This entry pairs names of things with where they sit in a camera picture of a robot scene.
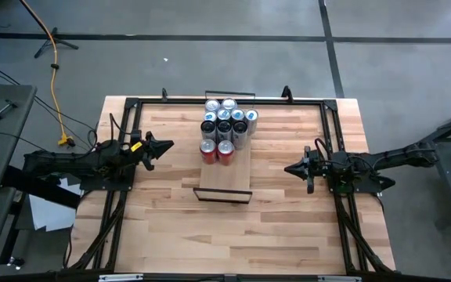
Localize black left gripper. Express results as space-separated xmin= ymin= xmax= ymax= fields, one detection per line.
xmin=125 ymin=131 xmax=175 ymax=172

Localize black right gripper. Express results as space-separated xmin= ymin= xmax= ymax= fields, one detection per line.
xmin=283 ymin=145 xmax=333 ymax=195

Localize red beverage can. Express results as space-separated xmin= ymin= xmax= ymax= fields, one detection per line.
xmin=216 ymin=139 xmax=236 ymax=167
xmin=199 ymin=138 xmax=218 ymax=165

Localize white pink beverage can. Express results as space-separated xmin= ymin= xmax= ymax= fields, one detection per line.
xmin=221 ymin=97 xmax=239 ymax=112
xmin=204 ymin=98 xmax=222 ymax=114

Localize black metal wood shelf rack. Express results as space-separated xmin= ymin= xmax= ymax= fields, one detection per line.
xmin=193 ymin=90 xmax=257 ymax=205

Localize black beam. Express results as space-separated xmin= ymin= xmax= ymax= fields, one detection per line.
xmin=1 ymin=164 xmax=81 ymax=209

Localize white paper sheet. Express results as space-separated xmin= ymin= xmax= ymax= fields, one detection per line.
xmin=27 ymin=178 xmax=84 ymax=233

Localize black tripod stand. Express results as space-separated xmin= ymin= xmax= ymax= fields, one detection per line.
xmin=33 ymin=26 xmax=80 ymax=60

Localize grey desk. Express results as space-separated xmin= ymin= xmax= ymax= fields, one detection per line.
xmin=0 ymin=84 xmax=38 ymax=191

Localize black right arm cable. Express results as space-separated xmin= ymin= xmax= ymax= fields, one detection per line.
xmin=313 ymin=137 xmax=333 ymax=162

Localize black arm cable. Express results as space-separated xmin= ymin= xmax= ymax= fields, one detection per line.
xmin=87 ymin=112 xmax=133 ymax=154
xmin=313 ymin=137 xmax=333 ymax=162

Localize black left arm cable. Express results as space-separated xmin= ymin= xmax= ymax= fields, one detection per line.
xmin=87 ymin=112 xmax=133 ymax=154

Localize black aluminium table frame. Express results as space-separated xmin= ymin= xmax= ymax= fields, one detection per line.
xmin=63 ymin=85 xmax=398 ymax=275

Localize silver bracket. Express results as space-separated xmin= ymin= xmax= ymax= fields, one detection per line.
xmin=317 ymin=275 xmax=363 ymax=282
xmin=98 ymin=273 xmax=144 ymax=282

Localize yellow cable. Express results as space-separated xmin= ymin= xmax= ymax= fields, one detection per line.
xmin=18 ymin=0 xmax=77 ymax=148

